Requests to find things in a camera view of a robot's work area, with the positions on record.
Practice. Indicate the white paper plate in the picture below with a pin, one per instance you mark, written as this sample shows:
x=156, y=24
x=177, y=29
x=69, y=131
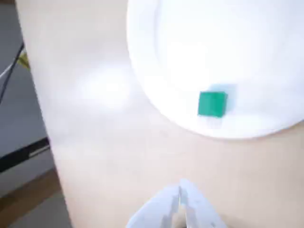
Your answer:
x=213, y=47

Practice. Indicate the black bar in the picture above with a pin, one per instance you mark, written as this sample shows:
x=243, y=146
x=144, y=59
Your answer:
x=19, y=155

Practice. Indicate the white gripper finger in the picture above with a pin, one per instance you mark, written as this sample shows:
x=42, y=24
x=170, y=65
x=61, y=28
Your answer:
x=199, y=213
x=161, y=209

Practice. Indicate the green cube block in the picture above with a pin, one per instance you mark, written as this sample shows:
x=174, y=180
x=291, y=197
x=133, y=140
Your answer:
x=211, y=104

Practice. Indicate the small olive green object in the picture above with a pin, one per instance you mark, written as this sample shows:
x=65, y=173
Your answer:
x=24, y=60

